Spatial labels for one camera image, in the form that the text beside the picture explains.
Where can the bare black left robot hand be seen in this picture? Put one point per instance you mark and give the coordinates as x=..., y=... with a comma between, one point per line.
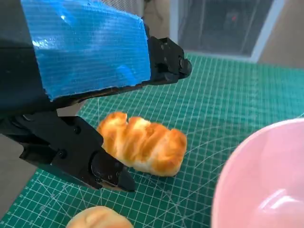
x=90, y=52

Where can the green cutting mat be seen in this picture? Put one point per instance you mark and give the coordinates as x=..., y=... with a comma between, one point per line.
x=225, y=95

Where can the narrow white mesh cabinet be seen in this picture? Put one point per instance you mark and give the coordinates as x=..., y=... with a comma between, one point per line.
x=225, y=23

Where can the braided toy bread loaf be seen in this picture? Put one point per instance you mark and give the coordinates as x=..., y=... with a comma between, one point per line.
x=147, y=142

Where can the round toy bread bun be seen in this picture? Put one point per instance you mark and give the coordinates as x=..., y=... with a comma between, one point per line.
x=99, y=218

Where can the wide white mesh cabinet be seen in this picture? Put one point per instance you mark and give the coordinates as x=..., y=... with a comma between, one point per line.
x=133, y=7

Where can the pink bowl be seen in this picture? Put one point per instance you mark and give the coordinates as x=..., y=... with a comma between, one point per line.
x=261, y=178

